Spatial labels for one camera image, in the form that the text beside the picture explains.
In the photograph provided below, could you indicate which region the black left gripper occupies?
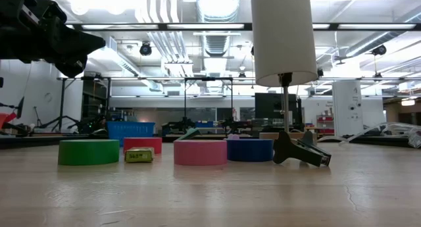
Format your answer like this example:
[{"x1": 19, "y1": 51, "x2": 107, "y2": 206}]
[{"x1": 0, "y1": 0, "x2": 106, "y2": 78}]

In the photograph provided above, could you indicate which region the green tape roll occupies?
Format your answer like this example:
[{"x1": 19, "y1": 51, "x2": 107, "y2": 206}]
[{"x1": 58, "y1": 139, "x2": 120, "y2": 166}]

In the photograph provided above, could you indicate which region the red tape roll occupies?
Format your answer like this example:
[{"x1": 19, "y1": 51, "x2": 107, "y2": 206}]
[{"x1": 123, "y1": 137, "x2": 162, "y2": 155}]

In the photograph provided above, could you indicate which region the green staples box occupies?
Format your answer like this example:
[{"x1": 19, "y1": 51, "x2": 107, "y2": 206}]
[{"x1": 124, "y1": 147, "x2": 155, "y2": 164}]

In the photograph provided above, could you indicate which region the teal staple remover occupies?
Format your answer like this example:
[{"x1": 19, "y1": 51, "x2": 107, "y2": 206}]
[{"x1": 177, "y1": 128, "x2": 202, "y2": 141}]

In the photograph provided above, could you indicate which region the pink tape roll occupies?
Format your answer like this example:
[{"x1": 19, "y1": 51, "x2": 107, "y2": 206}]
[{"x1": 173, "y1": 139, "x2": 228, "y2": 166}]

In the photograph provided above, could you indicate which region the blue tape roll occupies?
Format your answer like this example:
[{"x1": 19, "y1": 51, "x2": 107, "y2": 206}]
[{"x1": 226, "y1": 138, "x2": 274, "y2": 163}]

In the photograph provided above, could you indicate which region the black staple remover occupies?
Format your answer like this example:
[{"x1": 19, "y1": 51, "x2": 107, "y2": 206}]
[{"x1": 272, "y1": 130, "x2": 332, "y2": 168}]

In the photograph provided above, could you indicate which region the black ceiling spotlight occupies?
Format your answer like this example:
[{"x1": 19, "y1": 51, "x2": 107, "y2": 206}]
[
  {"x1": 139, "y1": 41, "x2": 153, "y2": 57},
  {"x1": 372, "y1": 44, "x2": 387, "y2": 57}
]

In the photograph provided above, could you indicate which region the red background object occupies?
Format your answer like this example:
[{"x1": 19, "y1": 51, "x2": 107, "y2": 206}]
[{"x1": 0, "y1": 112, "x2": 17, "y2": 129}]

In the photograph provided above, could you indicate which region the blue plastic basket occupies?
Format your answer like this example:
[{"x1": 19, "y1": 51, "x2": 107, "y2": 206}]
[{"x1": 106, "y1": 121, "x2": 156, "y2": 147}]

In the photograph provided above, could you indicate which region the black monitor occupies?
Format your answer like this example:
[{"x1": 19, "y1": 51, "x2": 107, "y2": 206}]
[{"x1": 255, "y1": 92, "x2": 304, "y2": 131}]

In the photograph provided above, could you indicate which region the white shade wooden base lamp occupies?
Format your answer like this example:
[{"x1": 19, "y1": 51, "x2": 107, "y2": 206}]
[{"x1": 251, "y1": 0, "x2": 319, "y2": 146}]

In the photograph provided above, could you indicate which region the red background shelf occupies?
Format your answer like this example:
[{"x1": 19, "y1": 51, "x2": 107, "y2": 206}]
[{"x1": 316, "y1": 114, "x2": 335, "y2": 135}]

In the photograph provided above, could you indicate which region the white pillar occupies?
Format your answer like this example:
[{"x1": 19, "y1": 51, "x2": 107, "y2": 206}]
[{"x1": 332, "y1": 80, "x2": 364, "y2": 138}]

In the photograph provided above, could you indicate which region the clear plastic sheet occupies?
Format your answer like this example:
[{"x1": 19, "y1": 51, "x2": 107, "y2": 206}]
[{"x1": 317, "y1": 122, "x2": 421, "y2": 149}]

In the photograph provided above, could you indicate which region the black table edge frame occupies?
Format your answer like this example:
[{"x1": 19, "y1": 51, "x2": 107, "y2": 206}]
[{"x1": 0, "y1": 134, "x2": 412, "y2": 149}]

